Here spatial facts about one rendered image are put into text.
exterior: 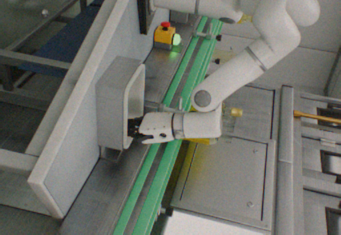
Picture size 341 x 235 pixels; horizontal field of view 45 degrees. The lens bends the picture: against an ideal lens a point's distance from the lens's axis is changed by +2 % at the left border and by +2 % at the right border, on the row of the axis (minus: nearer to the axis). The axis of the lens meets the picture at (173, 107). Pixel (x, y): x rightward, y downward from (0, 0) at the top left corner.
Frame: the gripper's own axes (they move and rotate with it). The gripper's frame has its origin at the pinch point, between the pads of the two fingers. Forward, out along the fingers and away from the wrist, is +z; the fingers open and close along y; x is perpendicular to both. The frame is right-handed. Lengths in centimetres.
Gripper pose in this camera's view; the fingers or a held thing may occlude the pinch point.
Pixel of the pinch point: (126, 127)
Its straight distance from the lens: 122.9
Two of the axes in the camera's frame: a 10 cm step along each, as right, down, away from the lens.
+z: -9.7, 0.5, 2.5
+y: 1.9, -5.4, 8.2
